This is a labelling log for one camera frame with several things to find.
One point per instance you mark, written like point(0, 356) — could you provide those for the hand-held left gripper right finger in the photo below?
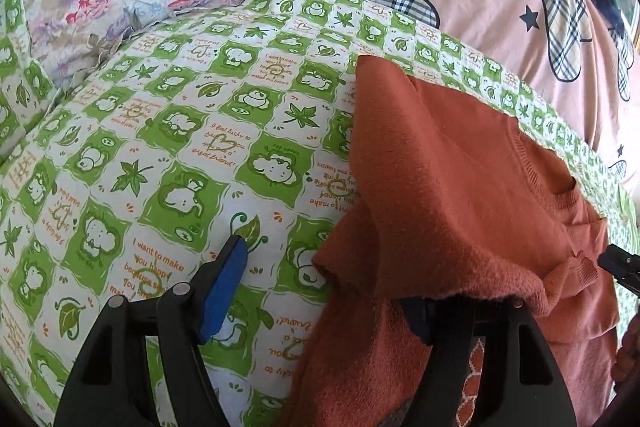
point(492, 357)

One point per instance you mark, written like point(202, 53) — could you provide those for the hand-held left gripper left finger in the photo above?
point(225, 279)

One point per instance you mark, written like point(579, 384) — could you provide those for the green checked cartoon bedsheet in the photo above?
point(200, 117)

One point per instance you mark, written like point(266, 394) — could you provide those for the orange knit sweater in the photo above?
point(450, 187)

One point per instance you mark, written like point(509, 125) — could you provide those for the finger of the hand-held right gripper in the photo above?
point(622, 264)

